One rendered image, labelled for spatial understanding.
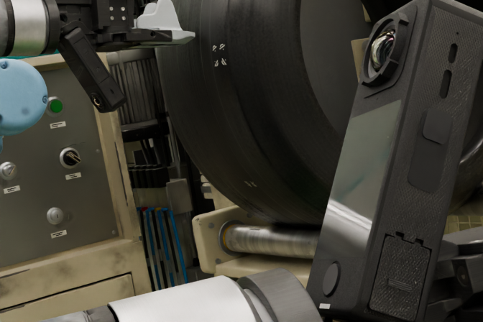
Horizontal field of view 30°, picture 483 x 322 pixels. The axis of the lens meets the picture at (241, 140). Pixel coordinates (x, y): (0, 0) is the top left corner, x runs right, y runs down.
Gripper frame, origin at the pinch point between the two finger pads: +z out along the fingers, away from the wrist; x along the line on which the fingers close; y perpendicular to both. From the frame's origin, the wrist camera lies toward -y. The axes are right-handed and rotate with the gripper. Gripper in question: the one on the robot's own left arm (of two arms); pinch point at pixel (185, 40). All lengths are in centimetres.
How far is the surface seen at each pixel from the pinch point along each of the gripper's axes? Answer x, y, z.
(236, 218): 24.0, -26.5, 19.8
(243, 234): 17.4, -28.7, 17.0
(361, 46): 38, 4, 62
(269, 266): 11.3, -33.5, 17.6
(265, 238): 10.7, -29.1, 16.8
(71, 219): 56, -26, 3
